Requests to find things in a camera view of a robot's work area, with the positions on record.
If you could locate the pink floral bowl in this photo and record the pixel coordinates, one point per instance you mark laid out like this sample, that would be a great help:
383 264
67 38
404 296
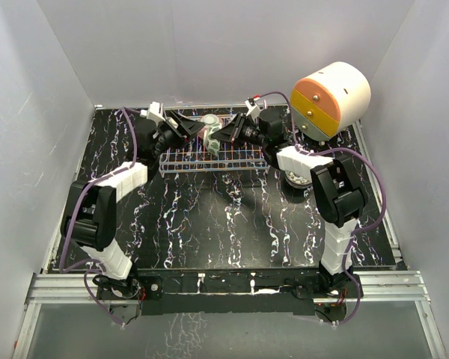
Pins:
211 121

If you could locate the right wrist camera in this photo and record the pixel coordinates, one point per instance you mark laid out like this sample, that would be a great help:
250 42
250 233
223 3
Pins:
254 108

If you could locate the white wire dish rack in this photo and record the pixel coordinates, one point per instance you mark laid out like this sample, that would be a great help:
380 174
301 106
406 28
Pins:
213 157

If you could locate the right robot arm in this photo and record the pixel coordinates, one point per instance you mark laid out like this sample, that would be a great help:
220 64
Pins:
338 192

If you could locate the red dotted pink bowl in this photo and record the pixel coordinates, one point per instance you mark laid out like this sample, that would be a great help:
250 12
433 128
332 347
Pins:
292 177

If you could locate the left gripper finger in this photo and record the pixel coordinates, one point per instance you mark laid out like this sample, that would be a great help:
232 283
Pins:
174 117
189 129

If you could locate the aluminium rail frame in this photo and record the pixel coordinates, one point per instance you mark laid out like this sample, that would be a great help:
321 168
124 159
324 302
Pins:
227 254

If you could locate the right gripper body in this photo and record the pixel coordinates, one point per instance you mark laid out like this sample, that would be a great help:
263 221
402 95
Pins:
250 133

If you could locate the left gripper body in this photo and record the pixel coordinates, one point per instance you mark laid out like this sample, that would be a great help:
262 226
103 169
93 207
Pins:
170 137

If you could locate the black base frame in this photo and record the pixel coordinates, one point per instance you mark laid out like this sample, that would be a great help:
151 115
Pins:
288 290

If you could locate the green leaf bowl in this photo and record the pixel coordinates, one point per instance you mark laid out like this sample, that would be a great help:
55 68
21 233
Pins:
211 145

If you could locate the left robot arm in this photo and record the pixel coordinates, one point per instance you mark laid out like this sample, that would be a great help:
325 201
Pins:
90 213

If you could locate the round drawer cabinet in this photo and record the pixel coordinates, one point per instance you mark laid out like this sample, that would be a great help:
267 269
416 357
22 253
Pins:
329 100

